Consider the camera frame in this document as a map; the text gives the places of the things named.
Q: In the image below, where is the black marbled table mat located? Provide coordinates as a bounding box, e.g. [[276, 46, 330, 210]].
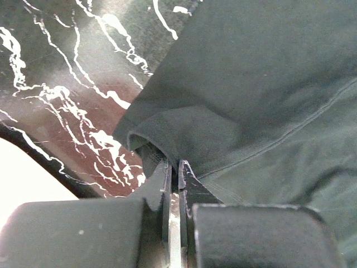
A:
[[1, 1, 199, 198]]

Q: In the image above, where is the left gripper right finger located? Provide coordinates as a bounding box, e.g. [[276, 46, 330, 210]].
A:
[[178, 160, 346, 267]]

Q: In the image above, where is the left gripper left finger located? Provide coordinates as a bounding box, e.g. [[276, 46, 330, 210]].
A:
[[1, 161, 171, 267]]

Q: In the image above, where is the black t-shirt with daisy print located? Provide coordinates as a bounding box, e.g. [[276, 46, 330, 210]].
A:
[[113, 1, 356, 267]]

